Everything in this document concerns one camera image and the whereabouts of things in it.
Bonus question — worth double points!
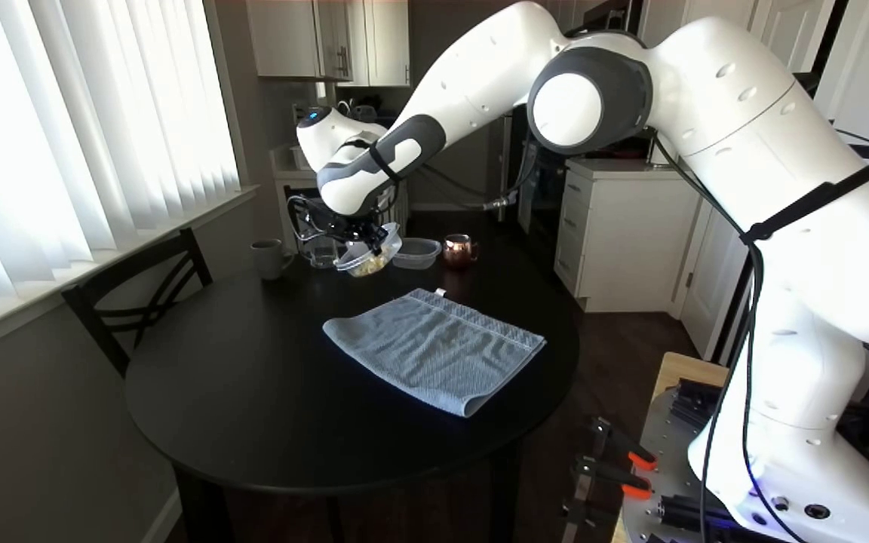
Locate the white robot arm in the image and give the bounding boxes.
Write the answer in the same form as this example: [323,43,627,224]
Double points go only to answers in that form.
[295,0,869,543]

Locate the black wooden chair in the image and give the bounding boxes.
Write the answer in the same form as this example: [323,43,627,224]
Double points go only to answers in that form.
[62,229,210,375]

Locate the white window blinds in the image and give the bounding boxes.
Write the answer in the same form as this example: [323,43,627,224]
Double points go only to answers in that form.
[0,0,238,308]

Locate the empty clear plastic container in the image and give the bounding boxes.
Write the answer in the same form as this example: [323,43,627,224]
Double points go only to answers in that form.
[393,238,441,270]

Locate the white upper cabinets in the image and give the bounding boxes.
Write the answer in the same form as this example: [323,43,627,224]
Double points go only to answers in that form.
[247,0,409,88]

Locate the grey mug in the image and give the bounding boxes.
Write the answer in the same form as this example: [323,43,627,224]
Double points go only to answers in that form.
[250,241,292,285]

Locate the round black table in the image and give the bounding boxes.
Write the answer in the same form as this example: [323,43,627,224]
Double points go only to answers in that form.
[119,216,585,543]

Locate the white base cabinet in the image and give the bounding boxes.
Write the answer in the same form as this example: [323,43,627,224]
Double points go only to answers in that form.
[553,161,700,315]

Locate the clear container with corn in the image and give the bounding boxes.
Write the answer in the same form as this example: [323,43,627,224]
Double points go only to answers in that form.
[335,224,401,278]

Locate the clear glass measuring jug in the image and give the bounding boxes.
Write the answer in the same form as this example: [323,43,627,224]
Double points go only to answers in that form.
[295,220,338,270]

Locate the orange handled clamp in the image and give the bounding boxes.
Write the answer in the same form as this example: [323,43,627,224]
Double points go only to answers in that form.
[557,416,657,543]

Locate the copper cup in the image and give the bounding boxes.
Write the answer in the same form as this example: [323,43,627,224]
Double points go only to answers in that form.
[443,233,477,270]

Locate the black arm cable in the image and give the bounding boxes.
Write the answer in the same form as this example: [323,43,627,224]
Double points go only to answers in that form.
[649,130,869,543]

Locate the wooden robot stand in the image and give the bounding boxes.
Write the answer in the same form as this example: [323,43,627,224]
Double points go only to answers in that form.
[609,354,727,543]

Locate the light blue towel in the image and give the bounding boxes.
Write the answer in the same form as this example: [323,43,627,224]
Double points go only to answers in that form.
[323,290,547,420]

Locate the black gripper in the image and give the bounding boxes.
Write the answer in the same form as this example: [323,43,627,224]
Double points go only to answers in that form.
[286,193,389,251]

